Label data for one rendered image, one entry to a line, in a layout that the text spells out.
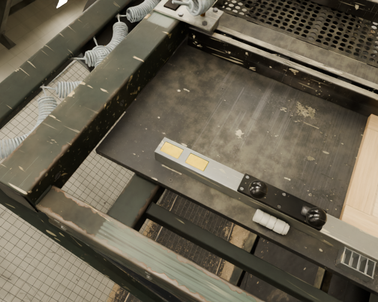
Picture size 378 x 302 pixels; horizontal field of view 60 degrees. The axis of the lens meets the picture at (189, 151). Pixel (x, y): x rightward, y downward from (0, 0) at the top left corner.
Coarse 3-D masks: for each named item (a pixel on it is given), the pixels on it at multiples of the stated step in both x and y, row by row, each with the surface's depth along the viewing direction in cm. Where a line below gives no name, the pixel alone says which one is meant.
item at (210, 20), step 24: (192, 24) 96; (216, 24) 99; (216, 48) 102; (240, 48) 97; (264, 48) 98; (264, 72) 100; (288, 72) 96; (312, 72) 93; (336, 72) 93; (336, 96) 94; (360, 96) 90
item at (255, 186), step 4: (256, 180) 64; (260, 180) 64; (252, 184) 64; (256, 184) 63; (260, 184) 63; (264, 184) 64; (248, 188) 65; (252, 188) 64; (256, 188) 63; (260, 188) 63; (264, 188) 63; (252, 192) 64; (256, 192) 63; (260, 192) 63; (264, 192) 63; (252, 196) 64; (256, 196) 63; (260, 196) 63; (264, 196) 64
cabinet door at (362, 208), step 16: (368, 128) 90; (368, 144) 87; (368, 160) 84; (352, 176) 83; (368, 176) 82; (352, 192) 79; (368, 192) 79; (352, 208) 77; (368, 208) 77; (352, 224) 75; (368, 224) 75
